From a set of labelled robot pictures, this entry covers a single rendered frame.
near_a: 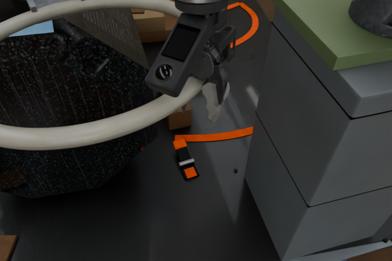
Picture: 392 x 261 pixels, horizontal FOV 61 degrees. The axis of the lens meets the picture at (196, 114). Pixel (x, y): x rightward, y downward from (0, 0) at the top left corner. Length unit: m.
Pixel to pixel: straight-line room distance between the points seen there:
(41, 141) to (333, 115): 0.60
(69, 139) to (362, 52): 0.59
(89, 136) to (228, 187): 1.10
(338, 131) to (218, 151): 0.90
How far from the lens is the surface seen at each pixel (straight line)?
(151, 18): 2.24
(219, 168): 1.55
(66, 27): 1.03
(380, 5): 0.85
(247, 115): 1.79
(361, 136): 0.83
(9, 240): 1.54
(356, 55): 0.76
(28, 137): 0.48
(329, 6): 0.93
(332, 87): 0.78
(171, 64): 0.43
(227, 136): 1.67
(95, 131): 0.45
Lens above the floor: 1.28
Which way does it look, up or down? 46 degrees down
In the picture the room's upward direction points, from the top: straight up
